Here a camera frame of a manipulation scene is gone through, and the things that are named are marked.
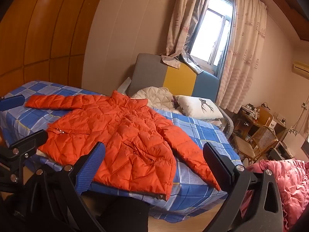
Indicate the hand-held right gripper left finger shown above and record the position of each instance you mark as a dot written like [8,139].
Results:
[90,166]

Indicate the grey bed rail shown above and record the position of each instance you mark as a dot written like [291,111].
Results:
[228,123]

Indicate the window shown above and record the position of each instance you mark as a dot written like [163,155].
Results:
[212,33]

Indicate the orange quilted comforter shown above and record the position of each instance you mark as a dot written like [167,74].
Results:
[125,137]

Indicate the white cabinet with floral decal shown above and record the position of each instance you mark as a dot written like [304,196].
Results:
[293,137]

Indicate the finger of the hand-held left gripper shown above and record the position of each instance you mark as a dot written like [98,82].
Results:
[26,142]
[12,101]

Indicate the rattan chair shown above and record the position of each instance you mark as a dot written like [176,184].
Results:
[260,140]

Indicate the wooden chair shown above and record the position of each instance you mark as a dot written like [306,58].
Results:
[263,116]

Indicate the wall air conditioner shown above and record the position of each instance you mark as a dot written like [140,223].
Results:
[300,67]

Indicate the pink quilt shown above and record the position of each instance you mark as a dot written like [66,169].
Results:
[292,186]

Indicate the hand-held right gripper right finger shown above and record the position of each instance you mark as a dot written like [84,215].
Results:
[213,164]

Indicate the grey yellow blue headboard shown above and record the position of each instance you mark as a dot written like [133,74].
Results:
[154,75]

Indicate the beige quilted blanket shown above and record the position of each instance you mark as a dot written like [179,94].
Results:
[154,96]

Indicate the short patterned beige curtain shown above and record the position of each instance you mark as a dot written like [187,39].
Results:
[183,24]

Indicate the wooden wardrobe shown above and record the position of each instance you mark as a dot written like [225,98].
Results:
[48,29]

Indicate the white deer print pillow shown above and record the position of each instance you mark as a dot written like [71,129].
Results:
[200,107]

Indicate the pink curtains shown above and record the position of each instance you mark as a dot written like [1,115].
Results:
[243,53]

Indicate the cluttered wooden desk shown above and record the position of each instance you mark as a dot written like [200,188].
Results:
[248,123]

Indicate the bed with blue plaid sheet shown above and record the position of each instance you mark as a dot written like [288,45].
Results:
[200,135]

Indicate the white board beside headboard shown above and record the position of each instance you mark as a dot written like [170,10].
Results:
[124,85]

